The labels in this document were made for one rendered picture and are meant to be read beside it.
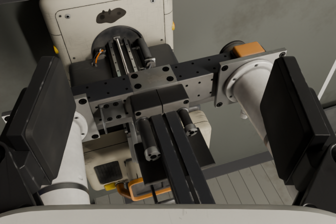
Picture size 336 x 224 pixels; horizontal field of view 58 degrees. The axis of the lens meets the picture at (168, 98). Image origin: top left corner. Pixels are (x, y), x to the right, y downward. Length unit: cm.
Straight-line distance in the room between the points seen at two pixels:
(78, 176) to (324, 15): 231
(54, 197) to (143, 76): 30
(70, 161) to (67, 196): 7
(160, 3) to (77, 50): 47
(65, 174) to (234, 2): 172
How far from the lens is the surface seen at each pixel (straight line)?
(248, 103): 66
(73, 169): 56
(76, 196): 54
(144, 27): 158
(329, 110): 355
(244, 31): 226
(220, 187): 353
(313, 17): 256
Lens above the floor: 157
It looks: 41 degrees down
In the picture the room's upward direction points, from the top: 157 degrees clockwise
